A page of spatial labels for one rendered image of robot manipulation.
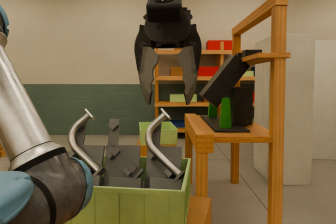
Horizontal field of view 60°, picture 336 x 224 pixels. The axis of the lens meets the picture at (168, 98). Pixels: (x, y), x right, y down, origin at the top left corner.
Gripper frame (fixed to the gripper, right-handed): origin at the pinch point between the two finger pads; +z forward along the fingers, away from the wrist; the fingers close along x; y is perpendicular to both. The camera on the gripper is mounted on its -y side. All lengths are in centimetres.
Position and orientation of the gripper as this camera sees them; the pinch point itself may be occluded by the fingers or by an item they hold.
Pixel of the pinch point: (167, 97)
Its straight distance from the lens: 46.1
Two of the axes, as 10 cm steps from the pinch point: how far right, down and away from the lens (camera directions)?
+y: 0.8, -0.6, 9.9
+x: -10.0, -0.1, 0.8
